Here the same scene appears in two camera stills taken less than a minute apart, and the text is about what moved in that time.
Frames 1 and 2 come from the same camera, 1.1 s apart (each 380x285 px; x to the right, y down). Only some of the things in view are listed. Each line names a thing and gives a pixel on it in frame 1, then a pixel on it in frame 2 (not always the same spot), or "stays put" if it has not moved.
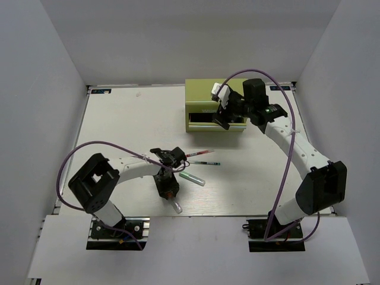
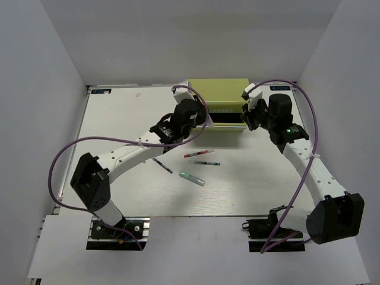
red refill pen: (202, 152) stays put
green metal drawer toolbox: (200, 108) stays put
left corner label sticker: (100, 91) stays put
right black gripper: (226, 112) -> (247, 115)
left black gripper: (173, 186) -> (202, 112)
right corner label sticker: (278, 88) stays put
